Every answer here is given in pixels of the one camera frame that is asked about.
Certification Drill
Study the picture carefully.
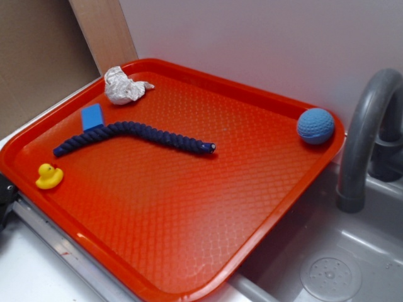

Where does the blue rectangular block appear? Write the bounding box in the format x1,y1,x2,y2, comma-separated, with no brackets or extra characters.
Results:
81,104,105,132

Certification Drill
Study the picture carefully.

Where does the red plastic tray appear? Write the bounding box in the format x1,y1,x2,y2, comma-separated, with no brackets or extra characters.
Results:
1,59,344,301

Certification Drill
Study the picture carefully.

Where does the crumpled white paper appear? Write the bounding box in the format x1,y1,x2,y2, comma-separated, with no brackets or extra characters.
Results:
104,66,155,106

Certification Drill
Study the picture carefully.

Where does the blue dimpled ball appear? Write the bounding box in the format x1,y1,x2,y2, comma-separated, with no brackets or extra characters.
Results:
297,108,335,145

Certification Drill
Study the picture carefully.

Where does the grey plastic sink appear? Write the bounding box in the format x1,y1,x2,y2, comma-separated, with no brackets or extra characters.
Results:
229,162,403,302

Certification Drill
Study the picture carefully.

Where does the yellow rubber duck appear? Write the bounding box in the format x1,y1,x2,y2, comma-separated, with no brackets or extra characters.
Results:
35,164,64,189

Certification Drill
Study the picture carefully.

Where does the wooden board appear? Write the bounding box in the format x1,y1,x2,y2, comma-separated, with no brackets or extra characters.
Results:
69,0,138,75

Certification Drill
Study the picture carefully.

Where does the grey plastic faucet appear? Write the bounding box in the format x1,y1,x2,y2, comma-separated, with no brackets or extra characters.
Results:
336,69,402,213

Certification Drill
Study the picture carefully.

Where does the brown cardboard panel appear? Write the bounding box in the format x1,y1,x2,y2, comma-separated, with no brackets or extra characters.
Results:
1,1,99,138

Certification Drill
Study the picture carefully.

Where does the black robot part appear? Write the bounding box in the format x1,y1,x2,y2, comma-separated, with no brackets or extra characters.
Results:
0,174,18,231

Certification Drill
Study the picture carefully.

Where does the dark blue twisted rope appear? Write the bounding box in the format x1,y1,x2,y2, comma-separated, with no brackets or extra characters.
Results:
52,121,217,157

